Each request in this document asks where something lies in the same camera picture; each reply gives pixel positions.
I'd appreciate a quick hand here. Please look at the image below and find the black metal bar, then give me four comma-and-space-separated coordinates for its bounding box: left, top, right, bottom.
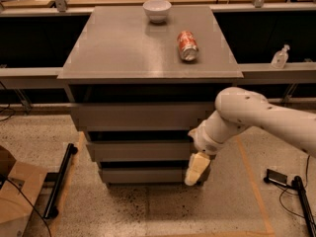
292, 176, 316, 237
43, 143, 78, 219

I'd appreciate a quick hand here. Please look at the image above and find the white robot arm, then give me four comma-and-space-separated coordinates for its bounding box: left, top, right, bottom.
185, 87, 316, 186

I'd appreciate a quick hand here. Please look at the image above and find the grey metal rail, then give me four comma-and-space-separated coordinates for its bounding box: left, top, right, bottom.
0, 62, 316, 89

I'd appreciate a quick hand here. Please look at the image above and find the grey middle drawer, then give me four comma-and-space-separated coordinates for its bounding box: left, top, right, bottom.
87, 140, 195, 162

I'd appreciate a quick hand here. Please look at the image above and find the grey top drawer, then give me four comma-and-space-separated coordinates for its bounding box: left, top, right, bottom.
71, 102, 213, 131

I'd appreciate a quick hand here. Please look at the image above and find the red soda can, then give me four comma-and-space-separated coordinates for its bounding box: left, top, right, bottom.
177, 31, 198, 62

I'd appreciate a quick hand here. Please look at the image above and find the grey drawer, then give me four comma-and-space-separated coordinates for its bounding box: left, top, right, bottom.
99, 168, 187, 184
87, 140, 195, 162
71, 102, 213, 131

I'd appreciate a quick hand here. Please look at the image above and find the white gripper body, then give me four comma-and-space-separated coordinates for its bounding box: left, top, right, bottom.
188, 121, 223, 156

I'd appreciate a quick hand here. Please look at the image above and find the black metal bar right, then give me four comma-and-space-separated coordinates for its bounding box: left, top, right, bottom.
292, 176, 316, 237

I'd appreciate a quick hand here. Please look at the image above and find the grey bottom drawer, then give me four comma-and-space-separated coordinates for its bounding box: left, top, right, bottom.
99, 168, 187, 184

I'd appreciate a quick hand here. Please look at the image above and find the grey drawer cabinet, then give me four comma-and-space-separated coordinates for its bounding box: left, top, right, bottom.
63, 6, 238, 171

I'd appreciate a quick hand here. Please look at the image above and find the white ceramic bowl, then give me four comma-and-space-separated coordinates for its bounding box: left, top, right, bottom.
142, 0, 172, 23

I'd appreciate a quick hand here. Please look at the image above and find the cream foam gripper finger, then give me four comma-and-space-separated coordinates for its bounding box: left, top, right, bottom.
185, 152, 211, 186

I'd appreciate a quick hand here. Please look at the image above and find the black cable right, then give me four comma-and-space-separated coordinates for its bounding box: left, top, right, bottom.
277, 155, 316, 219

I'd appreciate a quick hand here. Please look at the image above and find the brown cardboard box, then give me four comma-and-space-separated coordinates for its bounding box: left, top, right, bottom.
0, 146, 47, 237

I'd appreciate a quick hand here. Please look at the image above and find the black metal bar left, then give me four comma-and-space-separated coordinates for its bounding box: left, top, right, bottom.
43, 143, 78, 219

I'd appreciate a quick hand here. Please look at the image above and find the black cable on box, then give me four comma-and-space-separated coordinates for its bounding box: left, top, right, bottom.
0, 173, 53, 237

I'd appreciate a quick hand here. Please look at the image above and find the small black device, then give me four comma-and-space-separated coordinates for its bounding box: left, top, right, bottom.
264, 169, 287, 187

